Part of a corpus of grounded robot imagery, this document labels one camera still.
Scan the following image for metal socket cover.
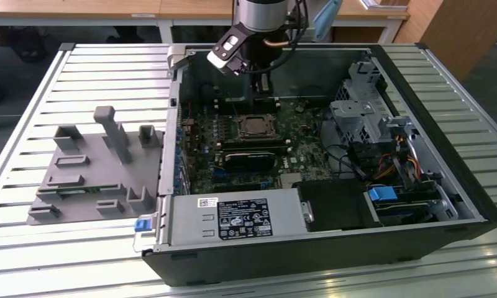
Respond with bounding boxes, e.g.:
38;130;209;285
235;114;278;141

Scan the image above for silver square CPU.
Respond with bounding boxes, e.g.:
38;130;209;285
242;117;273;137

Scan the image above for CPU socket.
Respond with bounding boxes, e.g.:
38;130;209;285
234;113;279;142

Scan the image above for brass cylinder on wrist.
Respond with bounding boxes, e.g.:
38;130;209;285
263;37;293;48

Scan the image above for silver perforated drive cage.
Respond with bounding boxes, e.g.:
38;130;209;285
329;60;401;145

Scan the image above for white papers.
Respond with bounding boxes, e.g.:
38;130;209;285
358;0;410;9

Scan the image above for green motherboard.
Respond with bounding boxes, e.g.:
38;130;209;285
175;98;335;195

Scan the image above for black object under desk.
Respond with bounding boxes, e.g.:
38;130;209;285
106;26;146;43

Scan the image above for black graphics card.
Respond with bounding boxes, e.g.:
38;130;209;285
222;150;277;174

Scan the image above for silver finned heatsink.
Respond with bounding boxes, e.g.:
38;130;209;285
279;172;306;189

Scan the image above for wooden cabinet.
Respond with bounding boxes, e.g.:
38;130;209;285
393;0;497;82

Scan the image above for blue disk carrier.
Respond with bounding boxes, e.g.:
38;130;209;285
366;184;398;203

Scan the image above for grey parts rack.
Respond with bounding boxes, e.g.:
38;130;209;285
26;105;166;227

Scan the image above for grey power supply unit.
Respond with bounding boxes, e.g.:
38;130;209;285
166;188;311;246

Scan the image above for black bag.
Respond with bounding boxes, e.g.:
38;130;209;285
0;26;49;63

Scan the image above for green RAM stick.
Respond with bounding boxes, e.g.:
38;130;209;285
55;184;121;196

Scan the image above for blue case latch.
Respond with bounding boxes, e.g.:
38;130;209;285
134;217;154;233

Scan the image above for black silver PC case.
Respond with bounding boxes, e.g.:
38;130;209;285
139;42;497;286

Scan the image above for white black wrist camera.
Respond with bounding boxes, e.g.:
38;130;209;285
206;26;250;76

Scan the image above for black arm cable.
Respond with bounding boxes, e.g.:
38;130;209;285
254;0;311;75

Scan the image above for wooden desk white frame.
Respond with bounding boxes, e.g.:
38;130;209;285
159;0;410;44
0;0;162;29

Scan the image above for black wire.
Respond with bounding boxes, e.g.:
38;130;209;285
321;144;371;183

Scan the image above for yellow orange wire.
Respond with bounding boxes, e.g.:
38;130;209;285
403;155;423;176

